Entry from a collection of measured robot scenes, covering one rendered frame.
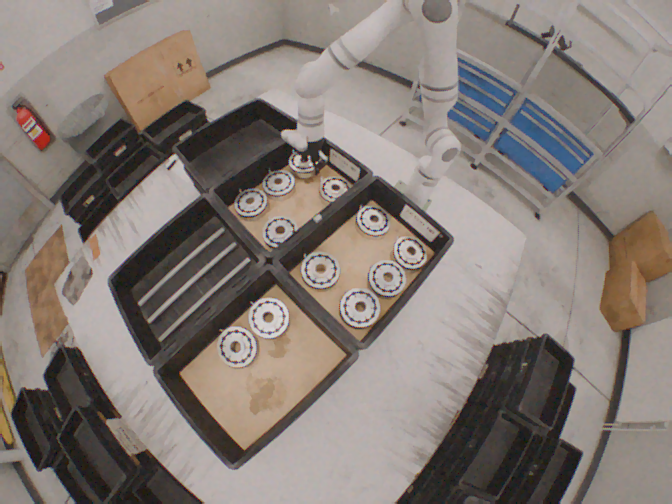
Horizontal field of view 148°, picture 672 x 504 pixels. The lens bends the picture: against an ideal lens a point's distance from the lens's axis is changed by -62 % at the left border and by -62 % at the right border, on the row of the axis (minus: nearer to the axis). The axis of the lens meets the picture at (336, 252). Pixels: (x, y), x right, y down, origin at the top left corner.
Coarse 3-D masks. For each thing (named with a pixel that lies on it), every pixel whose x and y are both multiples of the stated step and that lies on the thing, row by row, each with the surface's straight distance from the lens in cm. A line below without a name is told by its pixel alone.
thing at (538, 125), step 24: (528, 120) 232; (552, 120) 231; (504, 144) 244; (528, 144) 241; (552, 144) 239; (576, 144) 238; (528, 168) 252; (552, 168) 248; (576, 168) 250; (552, 192) 263
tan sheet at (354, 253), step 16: (352, 224) 75; (400, 224) 79; (336, 240) 72; (352, 240) 73; (368, 240) 74; (384, 240) 75; (336, 256) 70; (352, 256) 70; (368, 256) 71; (384, 256) 72; (320, 272) 68; (352, 272) 69; (416, 272) 74; (336, 288) 67; (352, 288) 67; (368, 288) 68; (336, 304) 66; (384, 304) 68
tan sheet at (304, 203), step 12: (288, 168) 88; (324, 168) 88; (300, 180) 84; (312, 180) 84; (300, 192) 81; (312, 192) 81; (276, 204) 79; (288, 204) 79; (300, 204) 78; (312, 204) 78; (324, 204) 78; (264, 216) 77; (276, 216) 77; (288, 216) 76; (300, 216) 76; (312, 216) 76; (252, 228) 76
